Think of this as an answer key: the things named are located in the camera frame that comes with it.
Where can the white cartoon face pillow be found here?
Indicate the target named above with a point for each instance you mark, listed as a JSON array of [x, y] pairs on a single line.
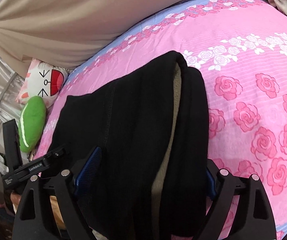
[[43, 80]]

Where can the green plush cushion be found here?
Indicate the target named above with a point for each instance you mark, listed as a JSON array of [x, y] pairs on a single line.
[[31, 123]]

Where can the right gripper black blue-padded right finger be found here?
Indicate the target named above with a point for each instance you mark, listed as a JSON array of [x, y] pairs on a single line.
[[239, 205]]

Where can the beige curtain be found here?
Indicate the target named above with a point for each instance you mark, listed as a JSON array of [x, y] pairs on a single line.
[[66, 33]]

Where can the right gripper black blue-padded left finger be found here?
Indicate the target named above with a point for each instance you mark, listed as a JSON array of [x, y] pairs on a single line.
[[48, 208]]

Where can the black pants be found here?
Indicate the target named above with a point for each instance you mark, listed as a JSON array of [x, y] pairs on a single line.
[[152, 128]]

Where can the pink floral bed sheet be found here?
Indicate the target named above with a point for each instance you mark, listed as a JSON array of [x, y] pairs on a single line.
[[240, 47]]

